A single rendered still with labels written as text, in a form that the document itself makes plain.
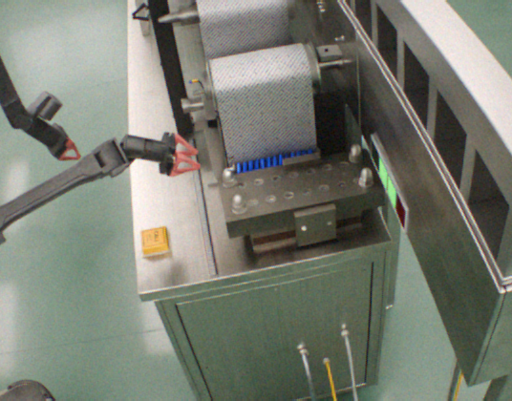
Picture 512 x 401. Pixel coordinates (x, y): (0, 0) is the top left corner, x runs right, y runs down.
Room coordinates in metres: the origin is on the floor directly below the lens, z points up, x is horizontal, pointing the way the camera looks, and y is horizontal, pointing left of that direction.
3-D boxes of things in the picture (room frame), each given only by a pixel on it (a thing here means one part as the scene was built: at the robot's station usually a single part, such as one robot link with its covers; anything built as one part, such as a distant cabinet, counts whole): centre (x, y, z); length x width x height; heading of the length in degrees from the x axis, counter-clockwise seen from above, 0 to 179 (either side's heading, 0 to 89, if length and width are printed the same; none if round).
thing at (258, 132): (1.30, -0.06, 1.11); 0.23 x 0.01 x 0.18; 94
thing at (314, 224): (1.09, -0.14, 0.96); 0.10 x 0.03 x 0.11; 94
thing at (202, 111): (1.39, 0.10, 1.05); 0.06 x 0.05 x 0.31; 94
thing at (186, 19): (1.60, 0.10, 1.33); 0.06 x 0.06 x 0.06; 4
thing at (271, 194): (1.18, -0.11, 1.00); 0.40 x 0.16 x 0.06; 94
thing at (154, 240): (1.18, 0.28, 0.91); 0.07 x 0.07 x 0.02; 4
